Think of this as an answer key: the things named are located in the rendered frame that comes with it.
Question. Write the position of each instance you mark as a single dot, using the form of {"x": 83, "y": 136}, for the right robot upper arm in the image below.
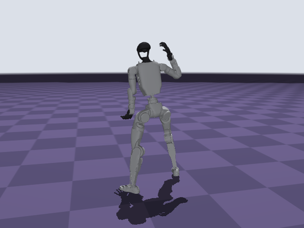
{"x": 168, "y": 70}

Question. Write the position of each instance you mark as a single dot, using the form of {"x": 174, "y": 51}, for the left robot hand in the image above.
{"x": 127, "y": 116}

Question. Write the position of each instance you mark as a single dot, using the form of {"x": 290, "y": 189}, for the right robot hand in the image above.
{"x": 169, "y": 54}

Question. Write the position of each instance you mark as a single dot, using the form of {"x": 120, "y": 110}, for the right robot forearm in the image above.
{"x": 175, "y": 66}

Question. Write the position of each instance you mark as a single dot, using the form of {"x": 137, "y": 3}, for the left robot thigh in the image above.
{"x": 138, "y": 129}

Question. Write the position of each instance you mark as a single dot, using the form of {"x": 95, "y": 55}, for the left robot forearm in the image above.
{"x": 131, "y": 103}

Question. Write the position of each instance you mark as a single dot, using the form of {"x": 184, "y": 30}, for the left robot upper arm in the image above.
{"x": 132, "y": 79}

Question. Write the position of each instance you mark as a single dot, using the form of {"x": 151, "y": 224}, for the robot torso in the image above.
{"x": 149, "y": 80}

